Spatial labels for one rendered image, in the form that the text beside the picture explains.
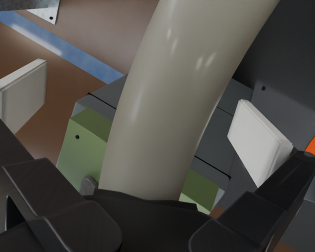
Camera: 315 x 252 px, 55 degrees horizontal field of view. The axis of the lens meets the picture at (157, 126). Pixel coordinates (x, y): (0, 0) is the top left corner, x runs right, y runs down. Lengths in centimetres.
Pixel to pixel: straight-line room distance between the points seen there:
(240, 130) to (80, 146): 51
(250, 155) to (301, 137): 129
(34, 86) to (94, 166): 50
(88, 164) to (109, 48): 97
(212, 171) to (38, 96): 56
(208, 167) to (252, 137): 53
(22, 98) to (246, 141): 13
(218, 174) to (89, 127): 31
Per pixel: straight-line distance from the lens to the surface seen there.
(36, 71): 19
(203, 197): 62
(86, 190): 70
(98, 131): 65
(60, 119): 189
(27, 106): 18
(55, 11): 171
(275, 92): 140
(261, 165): 17
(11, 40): 195
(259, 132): 18
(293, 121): 144
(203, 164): 71
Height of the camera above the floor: 136
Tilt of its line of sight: 59 degrees down
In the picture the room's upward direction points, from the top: 137 degrees counter-clockwise
